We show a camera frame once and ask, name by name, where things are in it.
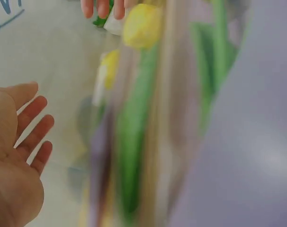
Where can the person's left hand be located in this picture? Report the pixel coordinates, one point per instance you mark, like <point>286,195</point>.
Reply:
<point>8,165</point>

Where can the person's right hand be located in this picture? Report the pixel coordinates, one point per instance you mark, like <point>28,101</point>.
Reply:
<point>103,7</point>

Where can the person's right fingers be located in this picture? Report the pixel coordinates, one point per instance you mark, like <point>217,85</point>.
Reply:
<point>102,8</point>

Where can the white tulip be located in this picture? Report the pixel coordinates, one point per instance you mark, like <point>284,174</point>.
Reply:
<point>113,27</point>

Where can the small yellow tulip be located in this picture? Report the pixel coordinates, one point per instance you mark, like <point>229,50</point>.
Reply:
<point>110,67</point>

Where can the large yellow tulip green stem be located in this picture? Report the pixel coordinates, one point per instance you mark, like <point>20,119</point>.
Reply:
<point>138,71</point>

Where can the green stem with leaf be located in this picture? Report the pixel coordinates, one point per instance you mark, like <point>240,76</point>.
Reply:
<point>217,59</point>

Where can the translucent flower wrapping sheet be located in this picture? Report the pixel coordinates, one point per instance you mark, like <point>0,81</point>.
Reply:
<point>172,142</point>

